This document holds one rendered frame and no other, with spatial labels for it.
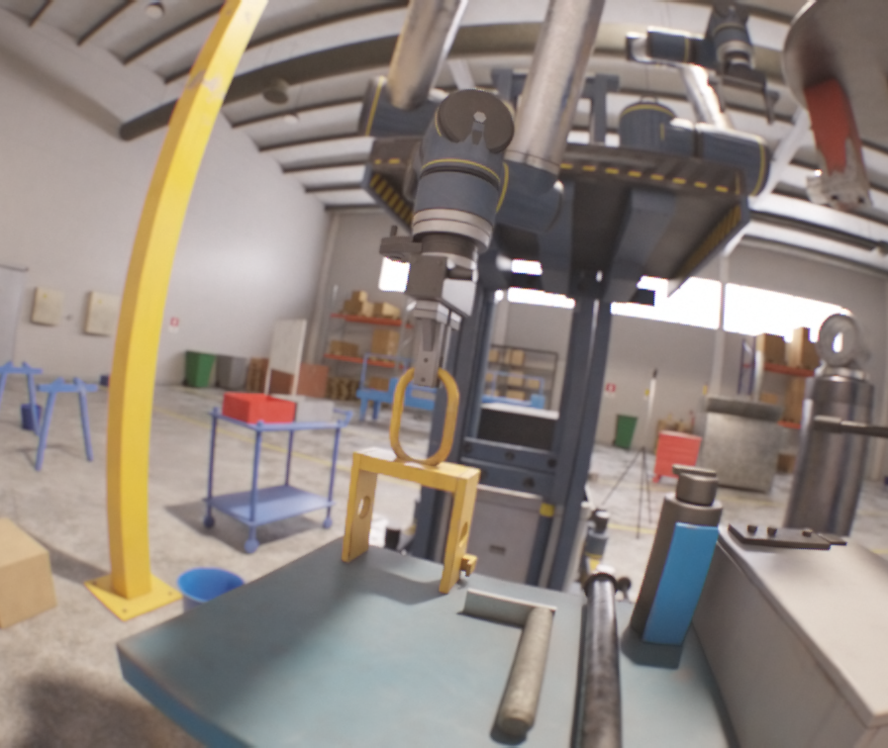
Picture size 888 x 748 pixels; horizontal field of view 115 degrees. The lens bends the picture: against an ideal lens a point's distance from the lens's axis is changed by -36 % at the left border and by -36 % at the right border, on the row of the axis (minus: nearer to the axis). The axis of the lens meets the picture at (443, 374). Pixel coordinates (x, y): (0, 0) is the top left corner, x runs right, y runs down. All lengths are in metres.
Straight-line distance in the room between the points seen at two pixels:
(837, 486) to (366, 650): 1.10
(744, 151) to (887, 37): 0.58
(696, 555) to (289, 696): 0.42
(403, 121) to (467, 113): 0.76
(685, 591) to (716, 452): 8.25
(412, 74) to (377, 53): 5.41
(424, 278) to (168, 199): 1.77
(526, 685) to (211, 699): 0.25
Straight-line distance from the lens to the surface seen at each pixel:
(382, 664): 0.44
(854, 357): 1.29
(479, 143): 0.59
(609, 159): 1.02
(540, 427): 2.34
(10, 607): 2.30
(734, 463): 8.88
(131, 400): 2.10
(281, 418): 3.01
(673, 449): 8.07
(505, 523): 2.13
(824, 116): 1.28
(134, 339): 2.07
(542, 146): 0.79
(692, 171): 1.05
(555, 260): 1.39
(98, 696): 1.94
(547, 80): 0.81
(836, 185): 1.17
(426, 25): 1.17
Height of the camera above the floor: 1.33
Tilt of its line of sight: level
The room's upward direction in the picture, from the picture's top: 9 degrees clockwise
